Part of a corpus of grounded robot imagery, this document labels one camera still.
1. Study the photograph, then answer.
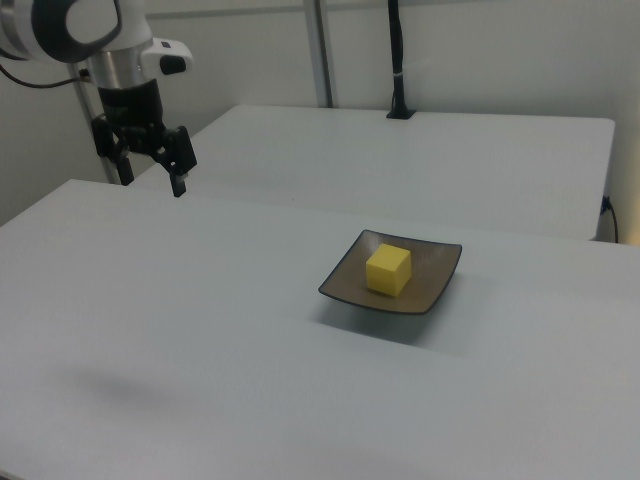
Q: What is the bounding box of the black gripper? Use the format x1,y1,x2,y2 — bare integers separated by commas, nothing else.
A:
93,79,198,199

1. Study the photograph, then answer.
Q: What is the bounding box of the yellow foam cube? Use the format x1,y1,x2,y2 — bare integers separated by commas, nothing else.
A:
365,243,413,300

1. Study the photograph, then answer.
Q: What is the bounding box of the square brown ceramic plate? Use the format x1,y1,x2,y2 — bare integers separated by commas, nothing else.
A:
318,228,464,316

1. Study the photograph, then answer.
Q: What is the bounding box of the grey metal pole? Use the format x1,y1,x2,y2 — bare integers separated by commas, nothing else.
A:
73,74,124,187

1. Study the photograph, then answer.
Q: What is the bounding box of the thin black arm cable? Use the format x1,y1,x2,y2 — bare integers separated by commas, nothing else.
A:
0,62,84,90

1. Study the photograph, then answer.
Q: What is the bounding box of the aluminium partition post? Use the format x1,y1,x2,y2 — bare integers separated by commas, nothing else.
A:
303,0,335,109

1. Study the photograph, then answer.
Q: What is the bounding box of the black camera stand pole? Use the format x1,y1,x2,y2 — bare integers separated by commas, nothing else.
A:
385,0,419,120

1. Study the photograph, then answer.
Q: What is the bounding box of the black cable with plug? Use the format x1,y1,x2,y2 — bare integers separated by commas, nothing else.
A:
601,195,620,242

